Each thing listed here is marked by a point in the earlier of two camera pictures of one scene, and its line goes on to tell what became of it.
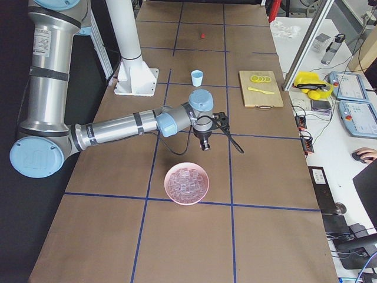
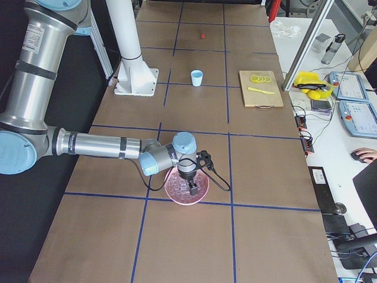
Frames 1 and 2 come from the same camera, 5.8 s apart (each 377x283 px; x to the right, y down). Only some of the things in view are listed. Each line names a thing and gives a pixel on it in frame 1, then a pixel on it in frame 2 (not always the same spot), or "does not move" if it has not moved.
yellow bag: (310, 83) does not move
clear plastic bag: (281, 29) does not move
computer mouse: (357, 157) does not move
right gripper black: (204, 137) → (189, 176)
